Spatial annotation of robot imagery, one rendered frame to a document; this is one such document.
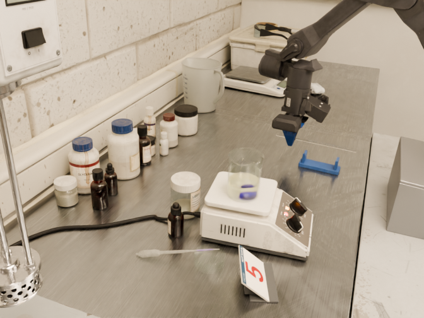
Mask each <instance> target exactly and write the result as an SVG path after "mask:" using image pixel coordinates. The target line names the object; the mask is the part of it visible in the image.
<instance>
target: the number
mask: <svg viewBox="0 0 424 318"><path fill-rule="evenodd" d="M243 252H244V264H245V276H246V283H247V284H248V285H249V286H251V287H252V288H253V289H255V290H256V291H258V292H259V293H260V294H262V295H264V296H265V297H266V289H265V284H264V276H263V271H262V264H261V261H260V260H258V259H257V258H255V257H254V256H253V255H252V254H250V253H249V252H247V251H246V250H245V249H243Z"/></svg>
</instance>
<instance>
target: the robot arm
mask: <svg viewBox="0 0 424 318"><path fill-rule="evenodd" d="M372 3H373V4H377V5H379V6H385V7H389V8H393V9H394V10H395V12H396V13H397V15H398V16H399V17H400V19H401V20H402V21H403V23H405V24H406V25H407V26H408V27H409V28H411V29H412V31H414V32H415V33H416V35H417V37H418V39H419V41H420V43H421V45H422V47H423V49H424V0H342V1H341V2H340V3H338V4H337V5H336V6H335V7H334V8H333V9H331V10H330V11H329V12H328V13H326V14H325V15H324V16H323V17H322V18H321V19H319V20H318V21H317V22H315V23H313V24H311V25H309V26H307V27H305V28H303V29H301V30H299V31H297V32H295V33H294V34H292V35H290V36H289V37H288V40H287V45H286V46H285V48H284V49H283V50H282V51H281V52H280V51H277V50H274V49H266V50H265V54H264V55H263V57H262V59H261V61H260V64H259V67H258V68H259V74H260V75H261V76H265V77H268V78H272V79H274V80H278V81H283V80H285V79H286V78H287V82H286V88H285V89H284V91H283V94H284V95H285V101H284V105H283V106H282V107H281V111H284V112H286V114H285V115H284V114H278V115H277V116H276V117H275V118H274V119H273V121H272V128H274V129H279V130H282V131H283V134H284V136H285V139H286V142H287V145H288V146H292V145H293V143H294V140H295V138H296V136H297V133H298V130H299V129H300V128H302V127H303V125H304V124H305V122H306V121H307V120H308V118H309V117H307V116H304V115H305V114H307V115H308V116H310V117H311V118H313V119H315V120H316V121H317V122H319V123H322V122H323V120H324V119H325V118H326V116H327V114H328V113H329V111H330V109H331V107H330V104H328V102H329V97H327V96H325V95H322V96H320V97H319V98H317V97H313V96H311V93H312V89H310V87H311V82H312V75H313V72H315V71H318V70H321V69H322V66H321V64H320V63H319V62H318V60H317V59H313V60H311V61H307V60H304V59H302V58H304V57H308V56H312V55H314V54H316V53H318V52H319V51H320V50H321V49H322V47H323V46H324V45H325V44H326V43H327V41H328V39H329V37H330V36H331V35H332V34H333V33H335V31H337V30H338V29H340V28H341V27H342V26H343V25H345V24H346V23H347V22H349V21H350V20H351V19H352V18H354V17H355V16H356V15H357V14H359V13H360V12H361V11H363V10H364V9H365V8H367V7H368V6H369V5H371V4H372ZM292 59H299V60H298V61H293V60H292Z"/></svg>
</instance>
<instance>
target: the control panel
mask: <svg viewBox="0 0 424 318"><path fill-rule="evenodd" d="M293 200H294V199H293V198H292V197H290V196H289V195H288V194H286V193H285V192H282V196H281V201H280V205H279V209H278V214H277V217H276V222H275V225H276V226H278V227H280V228H281V229H282V230H284V231H285V232H286V233H288V234H289V235H291V236H292V237H293V238H295V239H296V240H298V241H299V242H301V243H302V244H303V245H305V246H306V247H309V237H310V226H311V220H312V212H311V211H310V210H309V209H307V211H306V212H305V213H304V214H303V216H299V218H300V220H301V222H302V224H303V228H302V231H301V232H300V233H295V232H293V231H291V230H290V229H289V228H288V226H287V224H286V221H287V219H289V218H291V217H292V216H293V215H294V212H293V211H292V210H291V209H290V203H292V201H293ZM286 206H287V207H289V210H287V209H286V208H285V207H286ZM284 212H286V213H288V216H286V215H285V214H284Z"/></svg>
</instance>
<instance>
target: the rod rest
mask: <svg viewBox="0 0 424 318"><path fill-rule="evenodd" d="M306 158H307V150H305V152H304V153H303V157H302V158H301V160H300V161H299V163H298V166H299V167H303V168H308V169H312V170H316V171H320V172H325V173H329V174H333V175H338V174H339V171H340V168H341V167H340V166H338V163H339V157H337V159H336V161H335V165H331V164H328V163H323V162H318V161H314V160H309V159H306Z"/></svg>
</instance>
